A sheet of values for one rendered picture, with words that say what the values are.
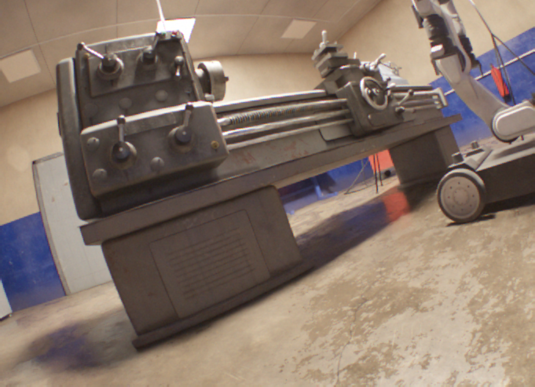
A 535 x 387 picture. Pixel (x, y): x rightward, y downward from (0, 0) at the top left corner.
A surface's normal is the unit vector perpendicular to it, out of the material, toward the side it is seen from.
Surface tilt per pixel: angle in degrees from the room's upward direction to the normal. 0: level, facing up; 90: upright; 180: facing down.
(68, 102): 90
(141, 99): 90
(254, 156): 90
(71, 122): 90
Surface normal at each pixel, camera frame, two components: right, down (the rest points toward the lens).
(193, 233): 0.42, -0.20
